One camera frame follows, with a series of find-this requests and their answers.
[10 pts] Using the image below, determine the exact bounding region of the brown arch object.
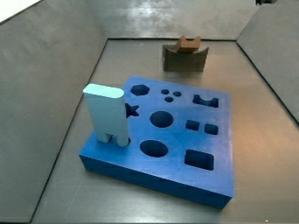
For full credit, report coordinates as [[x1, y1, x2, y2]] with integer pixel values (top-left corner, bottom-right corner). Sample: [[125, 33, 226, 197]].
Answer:
[[174, 36, 202, 53]]

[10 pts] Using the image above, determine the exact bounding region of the light blue oval peg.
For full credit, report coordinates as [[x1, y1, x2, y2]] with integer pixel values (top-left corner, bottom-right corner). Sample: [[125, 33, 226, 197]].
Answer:
[[83, 84, 129, 147]]

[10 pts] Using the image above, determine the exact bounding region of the blue foam shape board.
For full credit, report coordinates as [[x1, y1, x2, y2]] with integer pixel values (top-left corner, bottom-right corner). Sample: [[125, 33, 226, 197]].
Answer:
[[79, 77, 234, 209]]

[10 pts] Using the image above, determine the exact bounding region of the dark grey curved fixture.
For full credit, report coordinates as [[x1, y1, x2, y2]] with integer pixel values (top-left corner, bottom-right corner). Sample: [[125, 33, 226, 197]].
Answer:
[[163, 45, 210, 72]]

